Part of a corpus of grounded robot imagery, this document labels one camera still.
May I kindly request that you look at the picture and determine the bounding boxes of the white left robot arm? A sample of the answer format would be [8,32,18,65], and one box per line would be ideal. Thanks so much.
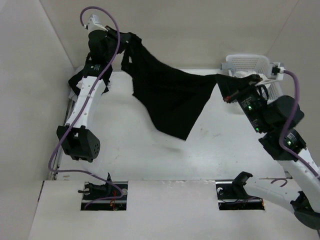
[56,26,133,163]

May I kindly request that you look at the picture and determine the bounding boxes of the white plastic basket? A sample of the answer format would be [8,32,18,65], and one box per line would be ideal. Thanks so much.
[221,54,283,102]

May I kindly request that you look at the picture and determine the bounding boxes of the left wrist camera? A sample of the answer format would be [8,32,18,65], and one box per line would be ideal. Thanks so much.
[86,14,107,33]

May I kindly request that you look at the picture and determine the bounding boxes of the folded white tank top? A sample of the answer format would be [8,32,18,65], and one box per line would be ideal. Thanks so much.
[68,80,83,102]

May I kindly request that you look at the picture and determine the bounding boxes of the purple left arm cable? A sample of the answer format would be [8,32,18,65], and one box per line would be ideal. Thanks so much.
[47,6,126,210]

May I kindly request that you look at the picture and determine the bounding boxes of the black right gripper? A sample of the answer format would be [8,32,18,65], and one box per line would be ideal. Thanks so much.
[214,73,271,134]

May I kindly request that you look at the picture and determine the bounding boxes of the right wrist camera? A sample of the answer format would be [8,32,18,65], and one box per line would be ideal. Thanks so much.
[256,62,285,86]

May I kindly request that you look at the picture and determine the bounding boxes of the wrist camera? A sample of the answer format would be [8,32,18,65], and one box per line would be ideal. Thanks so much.
[86,14,107,33]
[256,62,285,86]

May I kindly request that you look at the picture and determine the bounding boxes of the white tank tops in basket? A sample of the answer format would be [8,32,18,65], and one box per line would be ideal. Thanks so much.
[233,71,256,78]

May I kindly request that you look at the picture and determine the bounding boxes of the black tank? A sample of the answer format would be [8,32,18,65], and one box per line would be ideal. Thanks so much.
[68,68,88,96]
[120,31,241,141]

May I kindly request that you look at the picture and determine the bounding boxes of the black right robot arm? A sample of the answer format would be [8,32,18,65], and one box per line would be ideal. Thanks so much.
[216,74,320,230]

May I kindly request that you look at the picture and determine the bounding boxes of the folded black tank top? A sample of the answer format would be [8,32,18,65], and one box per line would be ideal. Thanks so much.
[68,68,88,96]

